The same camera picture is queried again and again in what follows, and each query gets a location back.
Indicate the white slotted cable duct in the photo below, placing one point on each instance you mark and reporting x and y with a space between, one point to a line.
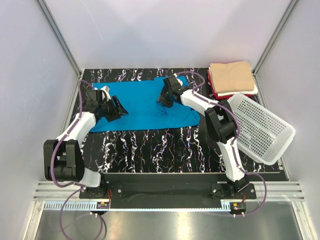
138 206

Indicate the aluminium frame rail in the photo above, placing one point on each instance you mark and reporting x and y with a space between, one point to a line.
276 191

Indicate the right aluminium corner post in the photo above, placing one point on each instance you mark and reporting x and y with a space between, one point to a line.
276 33

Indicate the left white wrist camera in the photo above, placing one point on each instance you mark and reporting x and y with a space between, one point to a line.
106 90

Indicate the folded beige t shirt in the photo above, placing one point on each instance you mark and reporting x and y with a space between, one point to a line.
231 77

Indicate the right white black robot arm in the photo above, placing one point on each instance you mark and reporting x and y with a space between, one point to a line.
222 126

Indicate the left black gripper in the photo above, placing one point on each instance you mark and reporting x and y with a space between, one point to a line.
118 110

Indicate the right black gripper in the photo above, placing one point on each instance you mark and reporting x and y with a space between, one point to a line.
162 99

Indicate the left aluminium corner post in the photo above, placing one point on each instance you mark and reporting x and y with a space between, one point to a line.
58 35

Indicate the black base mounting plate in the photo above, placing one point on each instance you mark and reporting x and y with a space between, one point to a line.
215 185

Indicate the white perforated plastic basket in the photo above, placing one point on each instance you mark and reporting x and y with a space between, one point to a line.
264 137

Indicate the blue t shirt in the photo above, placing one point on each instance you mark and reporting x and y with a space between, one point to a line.
139 98

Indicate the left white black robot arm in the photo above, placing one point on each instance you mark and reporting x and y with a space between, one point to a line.
63 161

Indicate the folded red t shirt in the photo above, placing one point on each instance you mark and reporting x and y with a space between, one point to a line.
213 90

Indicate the aluminium corner post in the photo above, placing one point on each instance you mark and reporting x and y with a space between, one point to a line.
276 33
58 35

